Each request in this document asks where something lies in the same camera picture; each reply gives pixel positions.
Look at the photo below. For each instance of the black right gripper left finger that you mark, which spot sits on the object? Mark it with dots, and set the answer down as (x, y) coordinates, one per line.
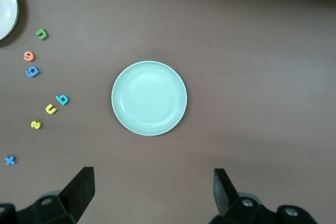
(73, 203)

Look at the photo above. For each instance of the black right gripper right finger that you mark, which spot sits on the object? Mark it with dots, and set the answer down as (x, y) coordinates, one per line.
(236, 208)

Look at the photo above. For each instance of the yellow foam digit 2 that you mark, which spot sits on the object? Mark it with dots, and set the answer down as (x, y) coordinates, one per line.
(36, 125)

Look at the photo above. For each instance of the yellow foam letter u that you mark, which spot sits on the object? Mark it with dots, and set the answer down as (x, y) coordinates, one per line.
(50, 110)

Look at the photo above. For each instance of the teal foam letter b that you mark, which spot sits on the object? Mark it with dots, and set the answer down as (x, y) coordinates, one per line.
(58, 98)

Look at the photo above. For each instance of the blue foam letter x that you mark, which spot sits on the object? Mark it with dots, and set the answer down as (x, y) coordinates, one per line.
(10, 160)

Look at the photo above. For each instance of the green plate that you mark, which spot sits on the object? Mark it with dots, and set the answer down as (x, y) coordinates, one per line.
(149, 98)

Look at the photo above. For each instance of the blue foam digit 6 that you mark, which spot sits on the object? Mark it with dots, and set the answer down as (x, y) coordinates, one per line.
(36, 72)

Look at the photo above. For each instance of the orange foam digit 6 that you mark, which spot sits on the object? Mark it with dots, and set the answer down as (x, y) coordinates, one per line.
(32, 56)

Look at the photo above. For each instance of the brown table cover sheet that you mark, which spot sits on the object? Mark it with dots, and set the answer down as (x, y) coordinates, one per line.
(236, 51)

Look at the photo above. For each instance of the green foam letter u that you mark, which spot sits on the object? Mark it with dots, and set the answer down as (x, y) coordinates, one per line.
(44, 35)

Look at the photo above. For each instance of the beige plate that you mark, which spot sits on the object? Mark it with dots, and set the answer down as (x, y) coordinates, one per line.
(6, 6)

